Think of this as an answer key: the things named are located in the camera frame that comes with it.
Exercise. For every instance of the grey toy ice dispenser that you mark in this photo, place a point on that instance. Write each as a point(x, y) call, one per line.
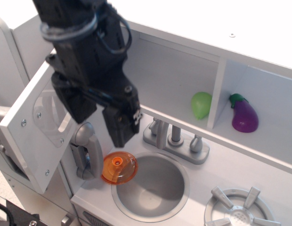
point(10, 162)

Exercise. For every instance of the black mount with screw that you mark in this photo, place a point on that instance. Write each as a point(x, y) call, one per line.
point(12, 215)

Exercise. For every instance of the round silver toy sink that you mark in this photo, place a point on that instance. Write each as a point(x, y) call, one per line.
point(158, 192)

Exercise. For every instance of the grey toy faucet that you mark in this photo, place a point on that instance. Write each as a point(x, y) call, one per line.
point(191, 149)

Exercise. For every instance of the grey toy wall phone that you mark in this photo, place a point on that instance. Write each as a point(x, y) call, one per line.
point(87, 152)

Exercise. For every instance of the grey toy fridge handle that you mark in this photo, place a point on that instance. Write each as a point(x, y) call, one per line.
point(3, 111)

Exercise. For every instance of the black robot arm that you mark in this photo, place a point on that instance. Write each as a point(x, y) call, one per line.
point(78, 16)

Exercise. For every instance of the purple toy eggplant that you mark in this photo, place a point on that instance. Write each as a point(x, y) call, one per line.
point(245, 118)

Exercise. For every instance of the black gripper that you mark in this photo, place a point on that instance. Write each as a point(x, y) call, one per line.
point(89, 72)

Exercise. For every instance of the grey toy stove burner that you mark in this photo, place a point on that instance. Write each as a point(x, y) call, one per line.
point(237, 207)

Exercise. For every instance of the green toy pear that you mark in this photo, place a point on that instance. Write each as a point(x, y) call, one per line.
point(201, 104)

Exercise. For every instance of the orange transparent plastic lid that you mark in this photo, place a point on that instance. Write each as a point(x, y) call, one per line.
point(119, 168)

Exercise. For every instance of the white toy microwave door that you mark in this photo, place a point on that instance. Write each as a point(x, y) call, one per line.
point(38, 129)

